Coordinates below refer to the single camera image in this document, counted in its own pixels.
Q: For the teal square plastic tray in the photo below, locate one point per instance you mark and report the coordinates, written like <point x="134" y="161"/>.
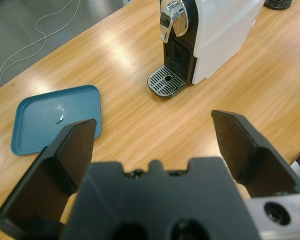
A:
<point x="52" y="117"/>

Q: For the black capsule holder with rods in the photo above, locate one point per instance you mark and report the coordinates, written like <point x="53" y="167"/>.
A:
<point x="277" y="3"/>

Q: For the black drip tray metal grate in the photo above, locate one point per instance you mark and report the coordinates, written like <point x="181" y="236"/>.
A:
<point x="165" y="83"/>

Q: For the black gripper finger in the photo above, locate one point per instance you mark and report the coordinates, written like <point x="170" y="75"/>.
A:
<point x="52" y="170"/>
<point x="252" y="162"/>

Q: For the white capsule coffee machine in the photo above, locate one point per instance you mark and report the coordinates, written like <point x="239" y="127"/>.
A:
<point x="222" y="37"/>

